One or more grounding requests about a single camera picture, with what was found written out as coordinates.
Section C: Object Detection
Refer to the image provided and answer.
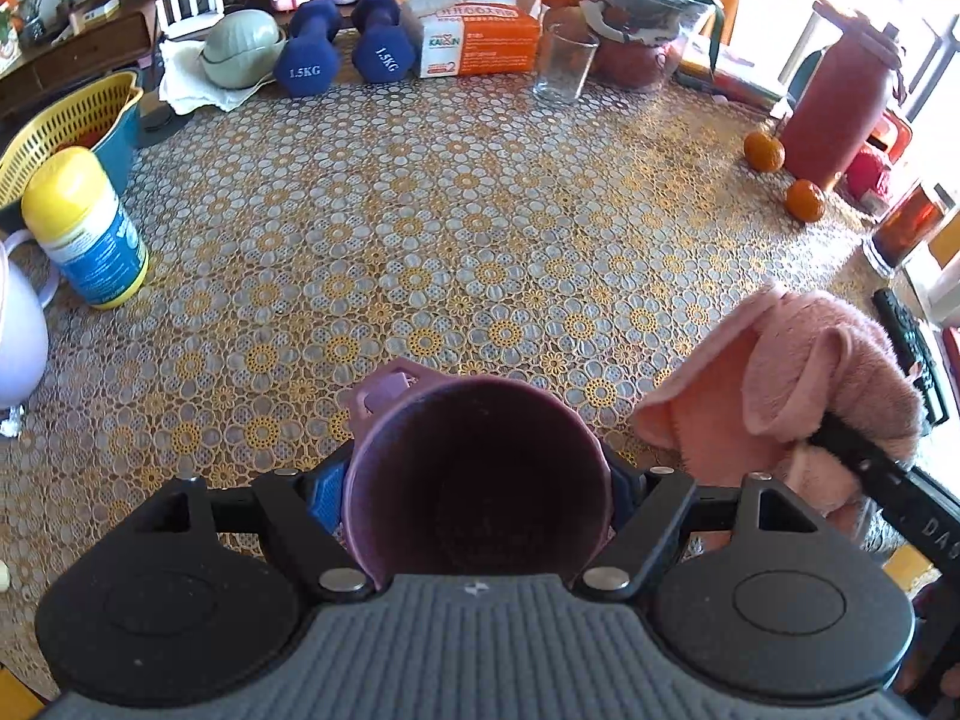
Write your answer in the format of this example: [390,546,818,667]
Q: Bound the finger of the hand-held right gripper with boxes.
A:
[808,412,960,565]

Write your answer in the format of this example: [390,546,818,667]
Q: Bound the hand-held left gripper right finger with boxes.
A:
[570,457,820,602]

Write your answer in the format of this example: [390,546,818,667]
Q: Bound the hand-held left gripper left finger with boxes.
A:
[141,460,376,602]

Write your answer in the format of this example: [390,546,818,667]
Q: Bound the purple plastic cup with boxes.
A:
[341,358,613,592]

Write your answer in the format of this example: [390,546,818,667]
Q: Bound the pink fluffy cloth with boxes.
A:
[630,281,928,541]

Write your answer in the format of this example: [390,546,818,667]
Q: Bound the black remote control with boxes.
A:
[873,288,950,425]

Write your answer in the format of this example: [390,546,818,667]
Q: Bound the glass jar of tea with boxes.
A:
[862,180,955,280]

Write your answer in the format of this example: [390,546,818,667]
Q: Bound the floral lace tablecloth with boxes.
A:
[0,34,912,700]

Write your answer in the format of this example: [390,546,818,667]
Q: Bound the orange tangerine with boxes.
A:
[743,130,787,173]
[784,178,828,224]

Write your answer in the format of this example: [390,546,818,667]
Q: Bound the red packet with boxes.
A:
[846,111,914,205]

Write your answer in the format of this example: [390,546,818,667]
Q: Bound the pale lavender jug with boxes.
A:
[0,229,61,410]

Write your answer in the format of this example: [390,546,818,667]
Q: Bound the yellow lid wipes canister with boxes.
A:
[21,146,149,311]

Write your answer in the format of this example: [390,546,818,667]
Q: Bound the red water bottle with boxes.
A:
[778,0,910,193]

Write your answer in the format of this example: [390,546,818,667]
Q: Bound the blue plastic basin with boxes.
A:
[0,101,143,235]

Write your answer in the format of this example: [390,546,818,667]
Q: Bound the clear drinking glass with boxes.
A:
[533,21,600,104]

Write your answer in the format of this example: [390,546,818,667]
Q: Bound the white cloth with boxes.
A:
[158,36,287,116]

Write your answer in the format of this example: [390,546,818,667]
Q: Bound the blue dumbbell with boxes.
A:
[350,0,418,84]
[273,0,346,98]

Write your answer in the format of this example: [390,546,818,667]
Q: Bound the yellow plastic basket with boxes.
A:
[0,71,143,211]

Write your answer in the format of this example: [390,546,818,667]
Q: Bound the pale green hat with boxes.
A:
[200,9,287,89]

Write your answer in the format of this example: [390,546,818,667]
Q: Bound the bag of fruit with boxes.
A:
[538,0,722,94]

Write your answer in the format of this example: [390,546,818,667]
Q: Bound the orange white tissue pack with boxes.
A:
[400,0,543,80]

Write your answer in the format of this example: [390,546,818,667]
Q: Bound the white slatted rack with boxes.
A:
[154,0,225,35]

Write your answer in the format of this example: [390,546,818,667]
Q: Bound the wooden sideboard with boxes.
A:
[0,0,316,117]

